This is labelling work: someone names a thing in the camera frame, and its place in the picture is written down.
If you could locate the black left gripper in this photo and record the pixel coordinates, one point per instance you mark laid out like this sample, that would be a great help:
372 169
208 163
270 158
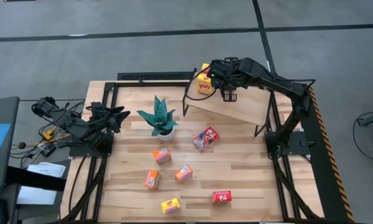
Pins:
106 119

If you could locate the red Froot Loops cereal box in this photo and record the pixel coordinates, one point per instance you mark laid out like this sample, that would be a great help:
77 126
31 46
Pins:
221 197
206 139

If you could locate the green plant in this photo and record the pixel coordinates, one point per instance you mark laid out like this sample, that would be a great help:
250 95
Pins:
161 119

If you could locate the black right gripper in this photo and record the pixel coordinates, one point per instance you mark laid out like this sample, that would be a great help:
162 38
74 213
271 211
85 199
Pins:
225 76

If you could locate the black round knob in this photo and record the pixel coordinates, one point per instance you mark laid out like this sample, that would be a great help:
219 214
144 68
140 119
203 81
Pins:
22 145

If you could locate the black mat with hazard stripes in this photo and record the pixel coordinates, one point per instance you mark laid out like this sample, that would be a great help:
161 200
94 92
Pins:
326 186

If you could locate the small black device box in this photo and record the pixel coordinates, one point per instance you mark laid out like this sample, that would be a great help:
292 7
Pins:
48 150

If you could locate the yellow Corn Pops cereal box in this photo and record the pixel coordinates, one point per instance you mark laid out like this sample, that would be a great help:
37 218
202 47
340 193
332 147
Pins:
170 205
203 84
205 67

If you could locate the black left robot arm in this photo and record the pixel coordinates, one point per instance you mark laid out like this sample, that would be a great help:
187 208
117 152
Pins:
62 117

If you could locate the black perforated strip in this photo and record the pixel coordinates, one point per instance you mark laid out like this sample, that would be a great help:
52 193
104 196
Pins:
155 76

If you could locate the dark grey panel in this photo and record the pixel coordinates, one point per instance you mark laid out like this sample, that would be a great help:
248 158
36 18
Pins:
6 109

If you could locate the black beam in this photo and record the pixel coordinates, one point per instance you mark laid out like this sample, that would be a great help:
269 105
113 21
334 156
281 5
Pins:
34 180

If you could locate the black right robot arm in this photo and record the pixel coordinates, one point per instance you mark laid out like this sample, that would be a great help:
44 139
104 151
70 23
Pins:
276 79

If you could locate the black aluminium table frame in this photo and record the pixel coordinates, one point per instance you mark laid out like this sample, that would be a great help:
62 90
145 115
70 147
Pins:
149 84

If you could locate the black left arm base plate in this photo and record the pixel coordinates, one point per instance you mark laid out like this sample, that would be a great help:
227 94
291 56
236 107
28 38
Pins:
81 152

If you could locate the yellow connector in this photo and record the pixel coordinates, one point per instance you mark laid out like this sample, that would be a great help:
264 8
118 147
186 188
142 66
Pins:
48 134

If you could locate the wooden shelf with black legs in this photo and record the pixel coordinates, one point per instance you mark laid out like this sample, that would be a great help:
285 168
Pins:
251 105

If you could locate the orange Frosted Mini-Wheats cereal box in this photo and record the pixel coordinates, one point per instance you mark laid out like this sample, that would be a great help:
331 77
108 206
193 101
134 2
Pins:
162 155
152 179
183 173

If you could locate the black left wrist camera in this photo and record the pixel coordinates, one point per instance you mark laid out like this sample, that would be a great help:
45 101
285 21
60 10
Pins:
97 106

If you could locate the white paper sheets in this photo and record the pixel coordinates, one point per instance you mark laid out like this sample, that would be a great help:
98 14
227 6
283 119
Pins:
46 169

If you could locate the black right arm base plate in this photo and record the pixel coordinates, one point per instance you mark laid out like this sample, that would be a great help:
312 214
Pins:
301 152

